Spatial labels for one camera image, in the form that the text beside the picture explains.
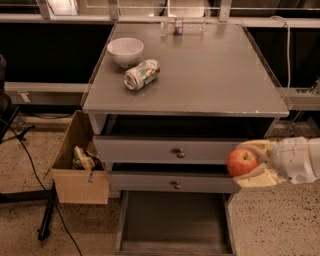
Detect open bottom grey drawer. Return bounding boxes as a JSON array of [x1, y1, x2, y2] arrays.
[[115, 191, 237, 256]]

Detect black stand base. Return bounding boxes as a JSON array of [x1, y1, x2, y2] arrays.
[[0, 184, 57, 241]]

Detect red apple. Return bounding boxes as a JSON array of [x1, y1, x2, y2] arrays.
[[226, 148, 260, 177]]

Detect top grey drawer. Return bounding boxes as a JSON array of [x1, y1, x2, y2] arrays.
[[93, 136, 241, 165]]

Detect white hanging cable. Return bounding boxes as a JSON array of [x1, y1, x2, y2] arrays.
[[269, 15, 292, 101]]

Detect crushed soda can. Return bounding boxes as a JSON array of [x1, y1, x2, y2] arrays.
[[124, 59, 160, 91]]

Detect black floor cable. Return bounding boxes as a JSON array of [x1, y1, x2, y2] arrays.
[[0, 118, 84, 256]]

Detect crumpled snack wrappers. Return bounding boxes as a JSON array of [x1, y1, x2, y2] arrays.
[[72, 146, 103, 171]]

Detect middle grey drawer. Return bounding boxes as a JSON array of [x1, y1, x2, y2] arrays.
[[108, 172, 240, 194]]

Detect grey drawer cabinet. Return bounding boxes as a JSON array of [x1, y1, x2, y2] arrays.
[[81, 22, 290, 194]]

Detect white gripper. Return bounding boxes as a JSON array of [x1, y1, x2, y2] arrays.
[[233, 137, 315, 188]]

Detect cardboard box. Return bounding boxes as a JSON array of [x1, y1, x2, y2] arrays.
[[50, 111, 109, 205]]

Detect clear plastic water bottle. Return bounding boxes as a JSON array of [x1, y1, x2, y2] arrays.
[[160, 17, 206, 35]]

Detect white ceramic bowl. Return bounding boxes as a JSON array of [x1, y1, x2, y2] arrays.
[[107, 38, 144, 67]]

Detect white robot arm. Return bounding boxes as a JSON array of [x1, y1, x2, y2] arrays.
[[233, 137, 320, 188]]

